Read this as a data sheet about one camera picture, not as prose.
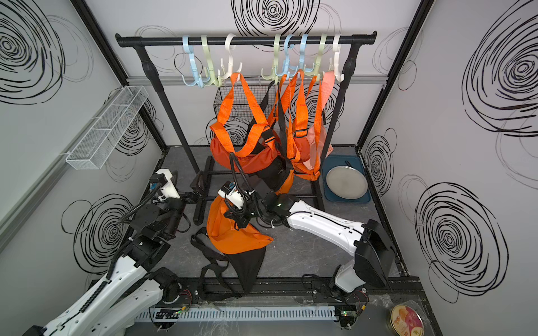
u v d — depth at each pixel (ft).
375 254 1.32
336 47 1.73
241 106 2.10
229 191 2.04
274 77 1.96
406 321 2.15
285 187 2.63
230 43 1.69
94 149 2.39
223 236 2.69
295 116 2.15
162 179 1.77
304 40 1.70
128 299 1.83
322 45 1.70
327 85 2.03
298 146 2.32
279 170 2.63
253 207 1.87
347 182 3.40
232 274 2.55
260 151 2.54
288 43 1.70
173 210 1.89
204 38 1.67
